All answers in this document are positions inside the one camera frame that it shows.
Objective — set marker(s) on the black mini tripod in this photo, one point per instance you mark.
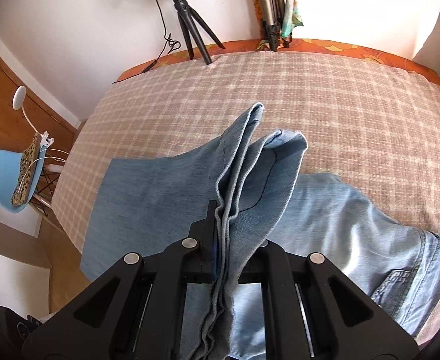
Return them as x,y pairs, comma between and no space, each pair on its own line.
188,19

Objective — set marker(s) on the light blue plastic chair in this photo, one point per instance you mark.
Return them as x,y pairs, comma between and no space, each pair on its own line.
10,175

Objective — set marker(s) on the white clip-on desk lamp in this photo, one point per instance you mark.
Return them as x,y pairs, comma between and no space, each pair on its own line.
46,140

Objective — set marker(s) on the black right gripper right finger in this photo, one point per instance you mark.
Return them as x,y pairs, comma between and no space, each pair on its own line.
313,311

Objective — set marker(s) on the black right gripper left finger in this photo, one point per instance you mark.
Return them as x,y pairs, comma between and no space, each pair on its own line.
134,310

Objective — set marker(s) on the light blue denim pants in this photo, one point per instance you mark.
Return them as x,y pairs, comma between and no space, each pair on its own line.
144,205

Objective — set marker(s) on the orange floral knotted scarf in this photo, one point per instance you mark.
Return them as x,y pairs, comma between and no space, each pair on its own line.
291,18

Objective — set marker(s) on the orange patterned bed sheet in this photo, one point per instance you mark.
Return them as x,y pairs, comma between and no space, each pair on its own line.
314,46

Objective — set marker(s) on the leopard print cloth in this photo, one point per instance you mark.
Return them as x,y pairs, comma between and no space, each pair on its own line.
28,163

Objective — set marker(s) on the beige plaid bed cover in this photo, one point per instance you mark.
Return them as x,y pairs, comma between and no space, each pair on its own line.
375,126

